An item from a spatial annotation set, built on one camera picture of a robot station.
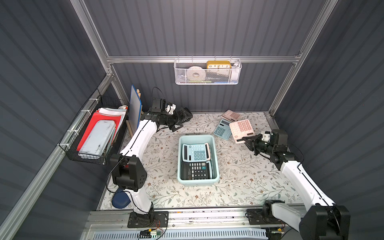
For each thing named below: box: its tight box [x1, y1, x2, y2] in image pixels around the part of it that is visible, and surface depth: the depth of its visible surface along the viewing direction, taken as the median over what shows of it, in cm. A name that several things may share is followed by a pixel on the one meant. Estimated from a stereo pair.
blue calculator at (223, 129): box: [213, 119, 232, 141], surface depth 110 cm
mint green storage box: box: [177, 134, 220, 187], surface depth 86 cm
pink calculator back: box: [220, 109, 241, 123], surface depth 122 cm
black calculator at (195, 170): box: [180, 160, 211, 180], surface depth 83 cm
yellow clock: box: [206, 60, 232, 69], surface depth 90 cm
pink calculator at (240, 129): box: [229, 119, 255, 144], surface depth 84 cm
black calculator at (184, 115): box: [178, 107, 193, 124], surface depth 75 cm
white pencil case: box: [78, 120, 116, 156], surface depth 68 cm
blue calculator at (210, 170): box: [208, 160, 214, 179], surface depth 83 cm
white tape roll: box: [186, 66, 206, 81], surface depth 86 cm
